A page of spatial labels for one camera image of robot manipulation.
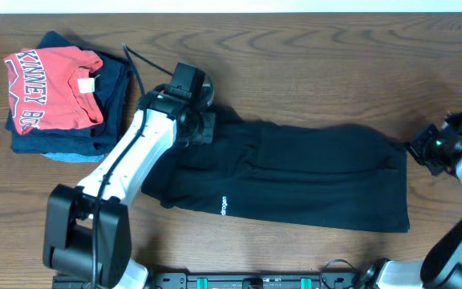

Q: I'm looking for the folded light blue garment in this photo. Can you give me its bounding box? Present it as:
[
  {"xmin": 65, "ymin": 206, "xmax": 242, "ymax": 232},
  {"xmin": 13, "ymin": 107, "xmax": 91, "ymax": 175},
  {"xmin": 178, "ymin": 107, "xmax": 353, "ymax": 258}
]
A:
[{"xmin": 43, "ymin": 153, "xmax": 105, "ymax": 163}]

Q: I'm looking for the black t-shirt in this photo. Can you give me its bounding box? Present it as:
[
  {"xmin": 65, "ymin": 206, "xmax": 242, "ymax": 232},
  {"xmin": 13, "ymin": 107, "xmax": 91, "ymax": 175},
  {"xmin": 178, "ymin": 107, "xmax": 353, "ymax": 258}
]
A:
[{"xmin": 141, "ymin": 106, "xmax": 410, "ymax": 233}]

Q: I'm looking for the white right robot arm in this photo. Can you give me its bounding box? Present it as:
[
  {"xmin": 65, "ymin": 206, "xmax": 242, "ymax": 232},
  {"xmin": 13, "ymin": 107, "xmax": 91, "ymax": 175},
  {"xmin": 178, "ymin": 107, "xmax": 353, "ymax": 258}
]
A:
[{"xmin": 354, "ymin": 112, "xmax": 462, "ymax": 289}]

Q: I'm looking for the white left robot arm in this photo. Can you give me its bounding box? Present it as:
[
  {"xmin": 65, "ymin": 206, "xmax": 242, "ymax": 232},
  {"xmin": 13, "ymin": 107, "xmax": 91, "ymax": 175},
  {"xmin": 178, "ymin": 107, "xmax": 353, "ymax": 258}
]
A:
[{"xmin": 43, "ymin": 84, "xmax": 215, "ymax": 288}]

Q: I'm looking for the folded navy t-shirt stack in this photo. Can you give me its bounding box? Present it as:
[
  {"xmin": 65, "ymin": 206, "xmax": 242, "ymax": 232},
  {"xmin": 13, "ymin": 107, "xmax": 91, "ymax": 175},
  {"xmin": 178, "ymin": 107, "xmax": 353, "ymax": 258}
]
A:
[{"xmin": 6, "ymin": 31, "xmax": 131, "ymax": 156}]

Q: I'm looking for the black base cable loop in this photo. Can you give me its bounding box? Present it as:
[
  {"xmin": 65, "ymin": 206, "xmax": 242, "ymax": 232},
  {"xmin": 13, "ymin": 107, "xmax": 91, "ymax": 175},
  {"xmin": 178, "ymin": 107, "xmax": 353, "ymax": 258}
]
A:
[{"xmin": 320, "ymin": 258, "xmax": 361, "ymax": 288}]

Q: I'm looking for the folded red printed t-shirt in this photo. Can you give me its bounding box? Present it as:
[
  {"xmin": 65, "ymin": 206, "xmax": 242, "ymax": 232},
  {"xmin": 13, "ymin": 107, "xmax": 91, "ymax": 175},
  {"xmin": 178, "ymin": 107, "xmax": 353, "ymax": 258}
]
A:
[{"xmin": 4, "ymin": 46, "xmax": 103, "ymax": 135}]

